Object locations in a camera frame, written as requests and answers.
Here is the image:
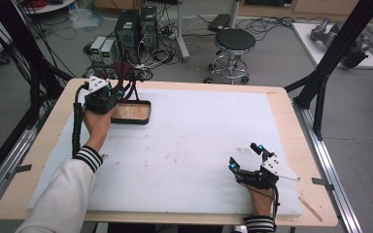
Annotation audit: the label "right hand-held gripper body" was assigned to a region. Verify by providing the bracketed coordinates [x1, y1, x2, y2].
[235, 152, 301, 190]

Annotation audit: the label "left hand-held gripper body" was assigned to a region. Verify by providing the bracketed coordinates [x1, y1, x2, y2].
[83, 76, 120, 115]

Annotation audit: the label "person's left hand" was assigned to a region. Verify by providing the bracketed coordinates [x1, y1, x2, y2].
[82, 105, 119, 153]

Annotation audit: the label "person's right hand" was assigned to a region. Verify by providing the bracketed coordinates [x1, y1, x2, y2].
[244, 183, 275, 218]

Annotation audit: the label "white power supply box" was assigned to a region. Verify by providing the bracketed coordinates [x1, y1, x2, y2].
[99, 38, 119, 66]
[89, 35, 107, 56]

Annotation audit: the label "white foam mat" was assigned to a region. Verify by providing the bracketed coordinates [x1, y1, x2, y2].
[27, 86, 304, 217]

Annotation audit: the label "grey metal clip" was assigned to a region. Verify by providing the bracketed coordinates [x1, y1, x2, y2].
[6, 163, 33, 181]
[311, 177, 335, 192]

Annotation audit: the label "computer towers on floor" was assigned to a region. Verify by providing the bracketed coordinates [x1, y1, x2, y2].
[82, 18, 181, 82]

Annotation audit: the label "thin wooden stick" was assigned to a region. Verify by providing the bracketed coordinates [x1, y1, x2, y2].
[298, 195, 323, 223]

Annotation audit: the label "large black computer tower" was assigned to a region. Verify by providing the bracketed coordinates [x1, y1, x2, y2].
[115, 9, 142, 65]

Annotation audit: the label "slim black computer tower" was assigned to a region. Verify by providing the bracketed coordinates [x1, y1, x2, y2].
[139, 5, 159, 51]

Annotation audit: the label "clear plastic bag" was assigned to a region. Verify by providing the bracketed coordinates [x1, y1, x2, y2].
[68, 8, 105, 32]

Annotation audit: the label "white desk leg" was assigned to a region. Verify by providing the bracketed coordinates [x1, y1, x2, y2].
[228, 0, 242, 29]
[174, 0, 190, 62]

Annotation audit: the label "round white table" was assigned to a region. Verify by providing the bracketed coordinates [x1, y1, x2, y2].
[22, 0, 77, 15]

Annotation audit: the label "black round stool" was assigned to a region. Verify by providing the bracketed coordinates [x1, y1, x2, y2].
[203, 28, 256, 85]

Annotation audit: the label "white floor board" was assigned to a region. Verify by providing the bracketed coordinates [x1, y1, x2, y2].
[290, 21, 373, 70]

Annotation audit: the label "flat black box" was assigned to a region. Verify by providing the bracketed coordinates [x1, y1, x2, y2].
[207, 13, 231, 33]

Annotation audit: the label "grey robot parts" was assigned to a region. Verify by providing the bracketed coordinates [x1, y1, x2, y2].
[310, 17, 373, 69]

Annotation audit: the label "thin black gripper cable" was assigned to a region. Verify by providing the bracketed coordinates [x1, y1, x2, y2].
[247, 183, 281, 221]

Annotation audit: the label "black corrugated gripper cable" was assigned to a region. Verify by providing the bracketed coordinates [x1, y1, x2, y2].
[71, 82, 91, 159]

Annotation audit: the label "aluminium rail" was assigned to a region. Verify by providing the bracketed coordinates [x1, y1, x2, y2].
[292, 98, 363, 233]
[0, 125, 40, 216]

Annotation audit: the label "black frame strut with cables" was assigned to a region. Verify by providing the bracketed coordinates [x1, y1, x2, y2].
[0, 0, 76, 130]

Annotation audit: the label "loose floor cables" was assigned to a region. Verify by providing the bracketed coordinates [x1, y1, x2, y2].
[190, 14, 326, 42]

